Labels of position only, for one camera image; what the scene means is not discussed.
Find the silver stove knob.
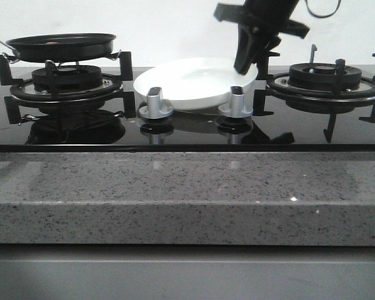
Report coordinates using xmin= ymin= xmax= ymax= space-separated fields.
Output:
xmin=139 ymin=87 xmax=174 ymax=119
xmin=218 ymin=86 xmax=253 ymax=119

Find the black frying pan mint handle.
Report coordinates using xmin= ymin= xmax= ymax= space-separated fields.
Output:
xmin=2 ymin=33 xmax=116 ymax=63

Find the right black burner pan support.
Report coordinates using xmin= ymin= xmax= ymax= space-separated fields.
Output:
xmin=253 ymin=53 xmax=375 ymax=144

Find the black glass gas hob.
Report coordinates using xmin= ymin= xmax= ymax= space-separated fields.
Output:
xmin=0 ymin=82 xmax=375 ymax=153

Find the left silver stove knob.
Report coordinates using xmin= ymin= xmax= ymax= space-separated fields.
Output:
xmin=139 ymin=87 xmax=174 ymax=119

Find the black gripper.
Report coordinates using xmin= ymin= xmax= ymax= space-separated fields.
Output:
xmin=214 ymin=0 xmax=309 ymax=75

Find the wire pan reducer ring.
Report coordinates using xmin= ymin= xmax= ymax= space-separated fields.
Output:
xmin=2 ymin=49 xmax=123 ymax=68

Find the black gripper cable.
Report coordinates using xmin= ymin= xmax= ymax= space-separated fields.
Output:
xmin=304 ymin=0 xmax=343 ymax=19

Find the black burner pan support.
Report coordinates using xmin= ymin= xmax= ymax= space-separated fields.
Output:
xmin=0 ymin=51 xmax=136 ymax=124
xmin=253 ymin=53 xmax=375 ymax=144

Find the grey cabinet front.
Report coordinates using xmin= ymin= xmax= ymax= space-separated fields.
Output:
xmin=0 ymin=245 xmax=375 ymax=299

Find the left black burner pan support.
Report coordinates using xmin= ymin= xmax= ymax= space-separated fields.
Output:
xmin=0 ymin=51 xmax=136 ymax=124

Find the white round plate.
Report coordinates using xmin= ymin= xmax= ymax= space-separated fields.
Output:
xmin=134 ymin=57 xmax=258 ymax=111

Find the right silver stove knob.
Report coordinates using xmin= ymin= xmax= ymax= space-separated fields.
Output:
xmin=218 ymin=86 xmax=253 ymax=119

